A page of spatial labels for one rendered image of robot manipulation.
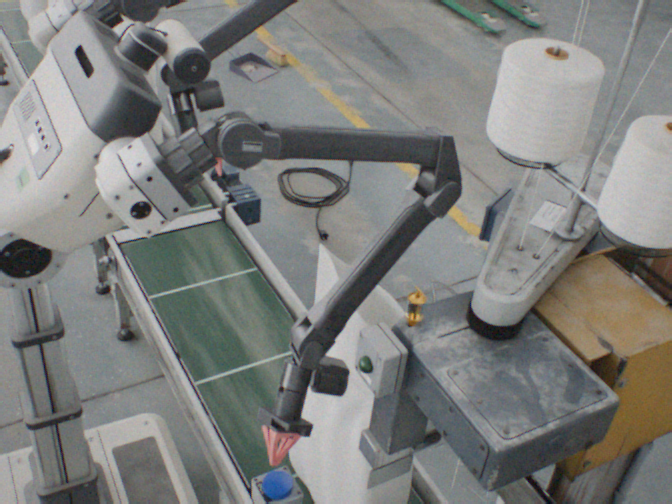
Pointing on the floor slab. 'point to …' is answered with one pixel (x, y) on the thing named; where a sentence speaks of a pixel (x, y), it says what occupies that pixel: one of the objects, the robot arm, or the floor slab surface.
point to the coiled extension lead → (315, 197)
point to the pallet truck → (496, 15)
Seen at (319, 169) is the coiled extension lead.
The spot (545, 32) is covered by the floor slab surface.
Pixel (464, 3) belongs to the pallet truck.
